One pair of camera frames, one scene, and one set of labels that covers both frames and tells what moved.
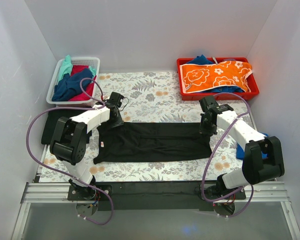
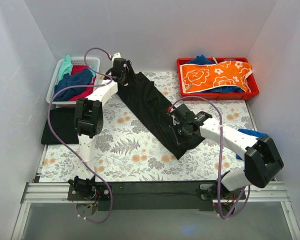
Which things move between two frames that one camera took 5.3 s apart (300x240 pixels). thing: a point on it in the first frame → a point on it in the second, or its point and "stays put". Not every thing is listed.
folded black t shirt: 51,120 stays put
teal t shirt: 66,67 stays put
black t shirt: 140,141 → 150,106
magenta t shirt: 90,87 stays put
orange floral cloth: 223,73 stays put
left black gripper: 116,120 → 128,71
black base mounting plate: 156,196 stays put
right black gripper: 206,126 → 176,129
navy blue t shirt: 69,85 stays put
